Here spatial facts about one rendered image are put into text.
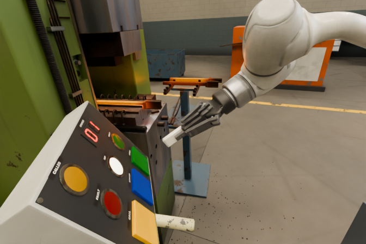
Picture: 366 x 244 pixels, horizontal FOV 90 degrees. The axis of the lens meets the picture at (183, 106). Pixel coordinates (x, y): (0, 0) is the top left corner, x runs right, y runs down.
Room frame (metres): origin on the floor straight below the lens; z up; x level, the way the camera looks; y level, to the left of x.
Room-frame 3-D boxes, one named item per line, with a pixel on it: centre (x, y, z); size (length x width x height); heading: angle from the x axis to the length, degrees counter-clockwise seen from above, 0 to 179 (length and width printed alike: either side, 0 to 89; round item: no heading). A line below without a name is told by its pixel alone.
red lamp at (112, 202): (0.23, 0.14, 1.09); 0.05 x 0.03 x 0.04; 169
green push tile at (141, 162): (0.44, 0.14, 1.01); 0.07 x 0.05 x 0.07; 14
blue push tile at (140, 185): (0.34, 0.12, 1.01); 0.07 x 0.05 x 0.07; 14
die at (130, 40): (0.92, 0.42, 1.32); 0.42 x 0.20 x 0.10; 79
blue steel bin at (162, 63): (4.99, 0.56, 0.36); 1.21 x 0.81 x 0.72; 75
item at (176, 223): (0.52, 0.19, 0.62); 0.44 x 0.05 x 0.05; 79
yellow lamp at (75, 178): (0.22, 0.18, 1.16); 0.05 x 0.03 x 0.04; 169
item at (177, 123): (1.34, -0.02, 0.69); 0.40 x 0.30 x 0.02; 166
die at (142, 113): (0.92, 0.42, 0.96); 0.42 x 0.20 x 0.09; 79
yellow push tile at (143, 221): (0.24, 0.10, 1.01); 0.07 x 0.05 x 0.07; 14
